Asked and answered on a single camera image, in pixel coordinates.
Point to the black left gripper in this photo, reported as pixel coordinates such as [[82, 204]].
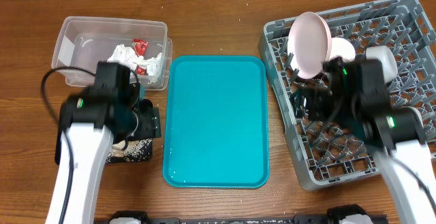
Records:
[[150, 124]]

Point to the white napkin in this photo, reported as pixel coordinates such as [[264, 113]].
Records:
[[126, 56], [151, 68]]

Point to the grey-green bowl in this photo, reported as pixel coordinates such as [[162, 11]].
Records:
[[387, 59]]

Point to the black tray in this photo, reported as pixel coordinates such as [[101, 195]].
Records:
[[115, 114]]

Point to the pink round plate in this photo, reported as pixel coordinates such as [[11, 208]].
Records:
[[310, 42]]

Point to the red snack wrapper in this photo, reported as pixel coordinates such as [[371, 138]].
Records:
[[140, 47]]

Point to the black table edge rail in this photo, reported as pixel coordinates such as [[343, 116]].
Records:
[[333, 215]]

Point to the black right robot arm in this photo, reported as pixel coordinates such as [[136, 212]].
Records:
[[357, 100]]

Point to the pink bowl with rice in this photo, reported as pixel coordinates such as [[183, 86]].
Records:
[[342, 48]]

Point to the grey dishwasher rack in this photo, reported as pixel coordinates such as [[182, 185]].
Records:
[[326, 158]]

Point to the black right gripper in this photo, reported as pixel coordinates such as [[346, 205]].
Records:
[[317, 97]]

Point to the teal plastic tray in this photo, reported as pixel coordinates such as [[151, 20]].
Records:
[[216, 133]]

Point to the pile of white rice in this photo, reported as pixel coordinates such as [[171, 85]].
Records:
[[133, 151]]

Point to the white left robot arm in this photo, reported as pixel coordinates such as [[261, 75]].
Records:
[[88, 128]]

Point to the clear plastic bin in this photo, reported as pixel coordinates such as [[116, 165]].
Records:
[[84, 41]]

